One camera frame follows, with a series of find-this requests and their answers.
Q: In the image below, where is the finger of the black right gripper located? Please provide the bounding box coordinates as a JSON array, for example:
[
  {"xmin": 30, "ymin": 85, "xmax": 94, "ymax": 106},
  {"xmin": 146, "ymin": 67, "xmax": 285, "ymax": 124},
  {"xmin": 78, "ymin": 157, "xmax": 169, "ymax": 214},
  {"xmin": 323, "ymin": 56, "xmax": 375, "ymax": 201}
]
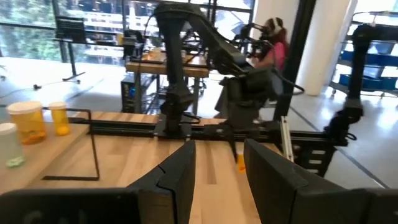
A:
[{"xmin": 226, "ymin": 129, "xmax": 239, "ymax": 162}]

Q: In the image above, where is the wooden shelf black frame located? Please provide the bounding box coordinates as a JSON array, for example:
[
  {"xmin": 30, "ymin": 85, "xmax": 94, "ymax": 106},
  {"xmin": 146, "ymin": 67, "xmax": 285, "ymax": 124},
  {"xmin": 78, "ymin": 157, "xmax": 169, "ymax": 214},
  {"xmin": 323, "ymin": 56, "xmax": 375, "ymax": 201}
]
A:
[{"xmin": 0, "ymin": 107, "xmax": 100, "ymax": 194}]

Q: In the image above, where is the person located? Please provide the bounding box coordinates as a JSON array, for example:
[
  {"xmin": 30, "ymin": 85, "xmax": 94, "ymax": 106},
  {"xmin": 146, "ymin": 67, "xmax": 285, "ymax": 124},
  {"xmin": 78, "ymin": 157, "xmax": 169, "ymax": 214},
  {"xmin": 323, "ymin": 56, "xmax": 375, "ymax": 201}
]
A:
[{"xmin": 247, "ymin": 17, "xmax": 290, "ymax": 74}]

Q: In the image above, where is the white aluminium bar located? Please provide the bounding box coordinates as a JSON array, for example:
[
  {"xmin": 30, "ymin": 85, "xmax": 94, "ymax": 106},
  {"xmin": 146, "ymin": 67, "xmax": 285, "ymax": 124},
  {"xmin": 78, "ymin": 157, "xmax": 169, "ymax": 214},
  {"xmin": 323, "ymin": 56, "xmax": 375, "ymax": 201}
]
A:
[{"xmin": 279, "ymin": 116, "xmax": 295, "ymax": 163}]

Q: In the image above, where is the small orange medicine bottle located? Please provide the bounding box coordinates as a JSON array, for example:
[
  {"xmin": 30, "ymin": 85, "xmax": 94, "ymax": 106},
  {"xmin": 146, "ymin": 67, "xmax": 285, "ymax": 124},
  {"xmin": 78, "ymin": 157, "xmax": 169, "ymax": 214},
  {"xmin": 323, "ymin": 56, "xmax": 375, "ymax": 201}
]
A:
[
  {"xmin": 48, "ymin": 101, "xmax": 71, "ymax": 137},
  {"xmin": 236, "ymin": 154, "xmax": 246, "ymax": 174}
]

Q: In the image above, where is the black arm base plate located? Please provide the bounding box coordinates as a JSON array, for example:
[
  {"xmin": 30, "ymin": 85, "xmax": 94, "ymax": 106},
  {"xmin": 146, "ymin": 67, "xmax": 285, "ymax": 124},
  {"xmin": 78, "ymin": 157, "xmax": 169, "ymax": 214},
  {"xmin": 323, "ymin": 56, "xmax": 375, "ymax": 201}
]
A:
[{"xmin": 154, "ymin": 119, "xmax": 192, "ymax": 140}]

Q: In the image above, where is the black computer tower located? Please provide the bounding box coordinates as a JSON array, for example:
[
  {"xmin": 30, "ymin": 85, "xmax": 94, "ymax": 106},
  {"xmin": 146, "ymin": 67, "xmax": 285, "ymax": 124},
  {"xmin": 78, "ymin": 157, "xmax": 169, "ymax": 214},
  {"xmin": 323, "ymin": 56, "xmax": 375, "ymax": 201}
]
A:
[{"xmin": 120, "ymin": 74, "xmax": 139, "ymax": 113}]

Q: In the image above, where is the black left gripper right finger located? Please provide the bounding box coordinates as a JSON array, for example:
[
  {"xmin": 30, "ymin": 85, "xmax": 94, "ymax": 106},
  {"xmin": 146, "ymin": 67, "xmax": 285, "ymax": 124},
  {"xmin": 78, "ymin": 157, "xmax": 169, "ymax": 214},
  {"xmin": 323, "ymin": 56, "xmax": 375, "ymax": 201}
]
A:
[{"xmin": 244, "ymin": 139, "xmax": 361, "ymax": 224}]

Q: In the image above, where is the blue bin storage rack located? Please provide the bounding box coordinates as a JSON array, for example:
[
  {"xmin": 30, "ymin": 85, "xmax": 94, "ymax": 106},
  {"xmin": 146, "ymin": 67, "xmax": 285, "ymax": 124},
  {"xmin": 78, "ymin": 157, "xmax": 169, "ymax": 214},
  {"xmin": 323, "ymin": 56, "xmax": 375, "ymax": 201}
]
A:
[{"xmin": 329, "ymin": 11, "xmax": 398, "ymax": 98}]

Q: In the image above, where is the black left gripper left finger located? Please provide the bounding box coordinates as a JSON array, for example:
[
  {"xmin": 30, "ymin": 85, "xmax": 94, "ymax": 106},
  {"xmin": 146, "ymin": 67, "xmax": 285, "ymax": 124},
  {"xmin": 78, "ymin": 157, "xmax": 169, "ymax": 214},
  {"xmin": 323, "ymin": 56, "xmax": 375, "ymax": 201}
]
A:
[{"xmin": 127, "ymin": 140, "xmax": 197, "ymax": 224}]

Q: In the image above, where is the black monitor stand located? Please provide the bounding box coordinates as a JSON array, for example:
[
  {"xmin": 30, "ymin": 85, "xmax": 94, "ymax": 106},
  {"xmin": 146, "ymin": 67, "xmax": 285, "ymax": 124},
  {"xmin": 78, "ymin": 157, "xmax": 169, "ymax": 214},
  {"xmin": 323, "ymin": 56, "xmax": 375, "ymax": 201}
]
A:
[{"xmin": 54, "ymin": 15, "xmax": 87, "ymax": 82}]

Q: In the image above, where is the clear bottle with green pills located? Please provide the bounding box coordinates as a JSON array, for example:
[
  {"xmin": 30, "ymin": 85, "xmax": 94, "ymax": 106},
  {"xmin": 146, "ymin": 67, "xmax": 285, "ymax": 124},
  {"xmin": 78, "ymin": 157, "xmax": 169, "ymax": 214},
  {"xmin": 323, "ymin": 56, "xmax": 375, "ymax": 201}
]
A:
[{"xmin": 0, "ymin": 122, "xmax": 25, "ymax": 169}]

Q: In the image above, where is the wooden workbench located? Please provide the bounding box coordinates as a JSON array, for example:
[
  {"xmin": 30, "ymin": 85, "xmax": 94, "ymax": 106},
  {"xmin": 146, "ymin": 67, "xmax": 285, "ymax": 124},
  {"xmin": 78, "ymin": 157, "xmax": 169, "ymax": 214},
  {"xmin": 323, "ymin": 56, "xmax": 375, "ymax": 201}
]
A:
[{"xmin": 125, "ymin": 46, "xmax": 210, "ymax": 78}]

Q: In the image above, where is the black pillar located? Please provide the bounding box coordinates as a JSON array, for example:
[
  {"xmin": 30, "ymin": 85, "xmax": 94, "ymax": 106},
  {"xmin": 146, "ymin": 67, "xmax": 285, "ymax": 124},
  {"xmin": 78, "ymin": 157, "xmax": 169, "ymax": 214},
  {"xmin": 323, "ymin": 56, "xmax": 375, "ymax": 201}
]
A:
[{"xmin": 273, "ymin": 0, "xmax": 317, "ymax": 121}]

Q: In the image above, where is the black aluminium table frame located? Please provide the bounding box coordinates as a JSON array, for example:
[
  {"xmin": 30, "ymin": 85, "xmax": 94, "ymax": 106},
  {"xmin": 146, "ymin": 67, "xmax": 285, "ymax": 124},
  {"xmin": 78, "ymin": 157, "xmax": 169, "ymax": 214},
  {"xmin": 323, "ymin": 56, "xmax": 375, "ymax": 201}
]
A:
[{"xmin": 70, "ymin": 116, "xmax": 349, "ymax": 178}]

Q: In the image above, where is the large orange medicine bottle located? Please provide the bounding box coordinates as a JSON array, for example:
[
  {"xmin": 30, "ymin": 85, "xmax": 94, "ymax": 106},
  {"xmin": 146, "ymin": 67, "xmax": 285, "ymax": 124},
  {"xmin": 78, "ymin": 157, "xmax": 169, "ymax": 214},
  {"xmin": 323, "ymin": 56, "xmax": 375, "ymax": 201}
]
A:
[{"xmin": 6, "ymin": 101, "xmax": 47, "ymax": 146}]

